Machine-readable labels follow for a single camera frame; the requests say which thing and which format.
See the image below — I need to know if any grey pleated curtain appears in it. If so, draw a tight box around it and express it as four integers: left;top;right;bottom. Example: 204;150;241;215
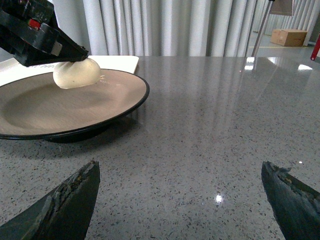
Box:
52;0;320;57

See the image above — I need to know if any grey metal stand pole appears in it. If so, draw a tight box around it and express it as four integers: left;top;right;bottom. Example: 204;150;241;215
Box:
251;0;274;58

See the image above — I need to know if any white steamed bun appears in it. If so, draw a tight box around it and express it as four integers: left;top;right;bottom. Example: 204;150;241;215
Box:
53;58;102;89

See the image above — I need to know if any white bear print tray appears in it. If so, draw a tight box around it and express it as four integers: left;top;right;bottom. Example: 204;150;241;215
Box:
0;55;139;86

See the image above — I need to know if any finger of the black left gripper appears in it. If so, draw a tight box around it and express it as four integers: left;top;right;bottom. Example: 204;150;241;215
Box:
0;161;100;240

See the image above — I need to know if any red frame post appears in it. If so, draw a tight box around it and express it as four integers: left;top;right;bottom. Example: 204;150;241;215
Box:
310;35;320;61

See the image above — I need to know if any brown cardboard box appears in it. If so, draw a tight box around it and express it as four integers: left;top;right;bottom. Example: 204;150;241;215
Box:
270;29;308;47

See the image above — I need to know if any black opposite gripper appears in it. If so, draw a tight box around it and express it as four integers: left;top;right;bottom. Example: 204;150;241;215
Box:
0;0;88;67

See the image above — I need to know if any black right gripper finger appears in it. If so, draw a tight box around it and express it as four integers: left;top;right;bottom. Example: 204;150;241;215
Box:
261;161;320;240

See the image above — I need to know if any beige plate with black rim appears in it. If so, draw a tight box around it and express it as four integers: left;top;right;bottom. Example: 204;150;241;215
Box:
0;69;150;142

